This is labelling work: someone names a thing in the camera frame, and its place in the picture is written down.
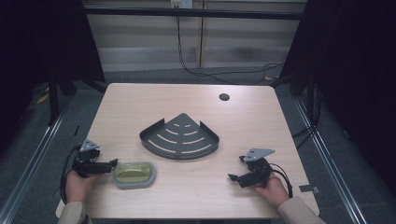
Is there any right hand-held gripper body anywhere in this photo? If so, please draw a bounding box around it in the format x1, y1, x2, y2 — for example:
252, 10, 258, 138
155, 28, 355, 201
242, 147, 276, 189

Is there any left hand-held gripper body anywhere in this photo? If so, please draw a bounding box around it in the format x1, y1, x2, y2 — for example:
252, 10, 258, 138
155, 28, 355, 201
72, 138, 106, 179

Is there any yellow-green soap bar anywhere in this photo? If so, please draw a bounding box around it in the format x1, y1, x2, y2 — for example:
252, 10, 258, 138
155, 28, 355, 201
115, 163, 153, 184

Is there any person's right hand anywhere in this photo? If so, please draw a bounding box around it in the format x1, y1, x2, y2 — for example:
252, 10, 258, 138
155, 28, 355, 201
251, 172, 291, 209

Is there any person's left hand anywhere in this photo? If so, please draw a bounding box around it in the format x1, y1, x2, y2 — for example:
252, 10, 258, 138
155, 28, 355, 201
64, 169, 101, 204

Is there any grey tape strip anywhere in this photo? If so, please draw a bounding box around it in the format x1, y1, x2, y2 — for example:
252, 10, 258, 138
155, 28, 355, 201
298, 184, 321, 194

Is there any dark metal corner shelf rack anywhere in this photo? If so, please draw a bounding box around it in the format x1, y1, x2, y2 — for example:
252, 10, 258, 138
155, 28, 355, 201
138, 112, 220, 161

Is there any yellow floor scrap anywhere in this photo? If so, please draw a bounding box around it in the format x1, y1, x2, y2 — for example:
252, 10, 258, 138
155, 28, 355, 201
35, 92, 50, 105

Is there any black curtain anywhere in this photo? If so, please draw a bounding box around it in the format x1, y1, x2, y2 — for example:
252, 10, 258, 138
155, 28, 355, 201
278, 0, 396, 197
0, 0, 106, 157

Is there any black horizontal bar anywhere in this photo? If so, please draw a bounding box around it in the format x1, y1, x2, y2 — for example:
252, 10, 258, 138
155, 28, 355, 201
83, 7, 310, 21

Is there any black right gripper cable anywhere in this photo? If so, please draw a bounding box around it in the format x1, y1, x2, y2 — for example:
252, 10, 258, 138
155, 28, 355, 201
268, 162, 294, 199

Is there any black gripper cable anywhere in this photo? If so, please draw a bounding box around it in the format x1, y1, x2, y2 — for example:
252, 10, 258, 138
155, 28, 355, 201
60, 144, 82, 205
268, 162, 294, 199

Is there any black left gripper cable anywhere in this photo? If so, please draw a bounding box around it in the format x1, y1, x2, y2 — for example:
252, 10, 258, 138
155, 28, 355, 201
60, 144, 82, 205

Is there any metal floor rail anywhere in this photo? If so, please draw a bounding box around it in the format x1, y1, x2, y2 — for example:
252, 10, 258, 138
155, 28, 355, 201
293, 96, 372, 224
0, 102, 74, 224

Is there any black cable by stand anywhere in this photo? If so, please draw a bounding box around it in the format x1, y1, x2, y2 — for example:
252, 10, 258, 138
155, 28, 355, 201
290, 83, 322, 149

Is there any long black floor cable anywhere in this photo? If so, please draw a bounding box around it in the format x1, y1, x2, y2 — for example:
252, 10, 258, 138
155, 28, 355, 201
176, 15, 285, 86

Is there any white wall socket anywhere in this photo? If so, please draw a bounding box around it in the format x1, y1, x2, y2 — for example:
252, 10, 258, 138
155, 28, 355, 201
169, 0, 194, 9

